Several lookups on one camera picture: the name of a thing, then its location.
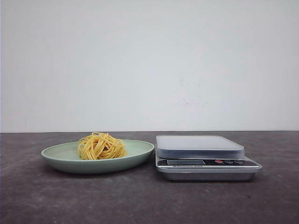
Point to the silver digital kitchen scale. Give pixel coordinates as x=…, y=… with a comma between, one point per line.
x=203, y=158

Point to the yellow vermicelli noodle bundle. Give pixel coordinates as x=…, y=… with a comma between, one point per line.
x=99, y=146

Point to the light green round plate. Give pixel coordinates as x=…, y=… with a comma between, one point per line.
x=64, y=157

